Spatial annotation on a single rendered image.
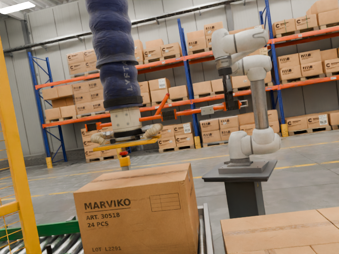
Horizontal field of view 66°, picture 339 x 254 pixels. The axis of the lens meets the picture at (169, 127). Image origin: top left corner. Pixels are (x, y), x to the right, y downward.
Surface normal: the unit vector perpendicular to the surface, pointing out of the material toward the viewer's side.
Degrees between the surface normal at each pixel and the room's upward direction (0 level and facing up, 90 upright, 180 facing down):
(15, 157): 90
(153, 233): 90
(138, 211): 90
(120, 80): 73
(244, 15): 90
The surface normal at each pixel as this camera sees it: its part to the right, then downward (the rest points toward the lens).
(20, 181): 0.71, -0.07
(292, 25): -0.16, 0.11
